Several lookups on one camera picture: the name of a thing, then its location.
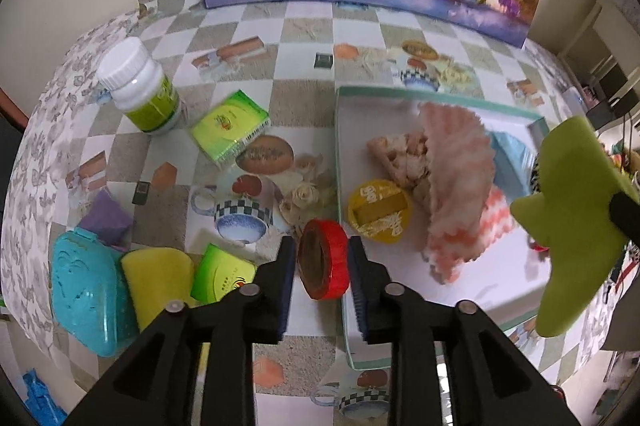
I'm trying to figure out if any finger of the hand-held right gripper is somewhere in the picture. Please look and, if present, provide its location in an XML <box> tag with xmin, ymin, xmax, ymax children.
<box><xmin>607</xmin><ymin>192</ymin><xmax>640</xmax><ymax>247</ymax></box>

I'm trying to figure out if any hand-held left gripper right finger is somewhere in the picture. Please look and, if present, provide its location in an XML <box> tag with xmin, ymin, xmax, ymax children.
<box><xmin>346</xmin><ymin>235</ymin><xmax>583</xmax><ymax>426</ymax></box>

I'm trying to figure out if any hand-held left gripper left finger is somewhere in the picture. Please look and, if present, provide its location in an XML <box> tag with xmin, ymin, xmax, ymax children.
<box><xmin>65</xmin><ymin>235</ymin><xmax>297</xmax><ymax>426</ymax></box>

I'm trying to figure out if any red tape roll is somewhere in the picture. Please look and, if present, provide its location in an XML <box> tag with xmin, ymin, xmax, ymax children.
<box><xmin>297</xmin><ymin>219</ymin><xmax>351</xmax><ymax>302</ymax></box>

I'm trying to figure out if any green cloth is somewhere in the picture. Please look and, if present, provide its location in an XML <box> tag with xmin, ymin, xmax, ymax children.
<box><xmin>510</xmin><ymin>115</ymin><xmax>640</xmax><ymax>338</ymax></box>

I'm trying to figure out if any green tissue pack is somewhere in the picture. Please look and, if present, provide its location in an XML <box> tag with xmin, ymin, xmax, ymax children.
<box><xmin>190</xmin><ymin>243</ymin><xmax>261</xmax><ymax>307</ymax></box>
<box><xmin>189</xmin><ymin>90</ymin><xmax>272</xmax><ymax>166</ymax></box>

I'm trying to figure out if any yellow round tin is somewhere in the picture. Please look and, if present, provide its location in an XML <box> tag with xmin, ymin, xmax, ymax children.
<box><xmin>347</xmin><ymin>179</ymin><xmax>413</xmax><ymax>245</ymax></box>

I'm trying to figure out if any light blue face mask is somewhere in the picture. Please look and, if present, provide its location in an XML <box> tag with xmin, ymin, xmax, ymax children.
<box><xmin>487</xmin><ymin>131</ymin><xmax>533</xmax><ymax>197</ymax></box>

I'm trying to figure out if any yellow sponge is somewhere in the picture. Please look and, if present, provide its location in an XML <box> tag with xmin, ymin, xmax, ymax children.
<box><xmin>120</xmin><ymin>247</ymin><xmax>201</xmax><ymax>332</ymax></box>

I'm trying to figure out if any beige floral scrunchie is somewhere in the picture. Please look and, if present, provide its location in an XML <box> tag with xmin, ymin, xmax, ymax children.
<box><xmin>367</xmin><ymin>131</ymin><xmax>431</xmax><ymax>194</ymax></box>

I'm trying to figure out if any pink fluffy cloth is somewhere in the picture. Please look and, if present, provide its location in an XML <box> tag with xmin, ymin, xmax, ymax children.
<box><xmin>415</xmin><ymin>102</ymin><xmax>521</xmax><ymax>285</ymax></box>

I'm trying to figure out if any white tray with teal rim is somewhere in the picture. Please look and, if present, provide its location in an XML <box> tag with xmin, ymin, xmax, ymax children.
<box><xmin>334</xmin><ymin>85</ymin><xmax>556</xmax><ymax>369</ymax></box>

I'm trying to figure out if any purple snack packet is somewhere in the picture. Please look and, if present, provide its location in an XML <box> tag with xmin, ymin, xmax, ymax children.
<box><xmin>78</xmin><ymin>189</ymin><xmax>133</xmax><ymax>249</ymax></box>

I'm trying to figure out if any teal plastic box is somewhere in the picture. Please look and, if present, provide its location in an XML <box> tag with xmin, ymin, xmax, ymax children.
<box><xmin>50</xmin><ymin>228</ymin><xmax>138</xmax><ymax>358</ymax></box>

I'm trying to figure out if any white bottle with green label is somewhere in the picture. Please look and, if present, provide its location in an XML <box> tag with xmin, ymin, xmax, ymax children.
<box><xmin>96</xmin><ymin>37</ymin><xmax>183</xmax><ymax>136</ymax></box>

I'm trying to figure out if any blue plastic item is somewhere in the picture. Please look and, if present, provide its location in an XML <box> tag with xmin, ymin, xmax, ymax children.
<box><xmin>20</xmin><ymin>368</ymin><xmax>68</xmax><ymax>426</ymax></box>

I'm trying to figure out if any grey leaf print cloth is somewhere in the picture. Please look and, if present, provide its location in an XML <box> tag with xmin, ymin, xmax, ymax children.
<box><xmin>0</xmin><ymin>6</ymin><xmax>146</xmax><ymax>357</ymax></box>

